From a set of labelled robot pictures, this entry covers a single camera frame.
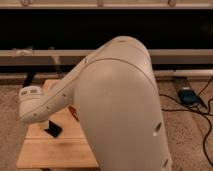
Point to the red brown oblong object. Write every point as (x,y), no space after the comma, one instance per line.
(74,113)

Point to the dark blue power adapter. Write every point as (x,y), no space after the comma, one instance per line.
(188,97)

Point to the wooden table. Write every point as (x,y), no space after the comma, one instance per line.
(69,151)

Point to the horizontal metal rail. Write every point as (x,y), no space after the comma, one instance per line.
(69,57)

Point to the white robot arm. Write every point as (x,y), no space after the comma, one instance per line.
(117,101)

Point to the black rectangular phone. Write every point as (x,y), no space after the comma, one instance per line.
(53,129)

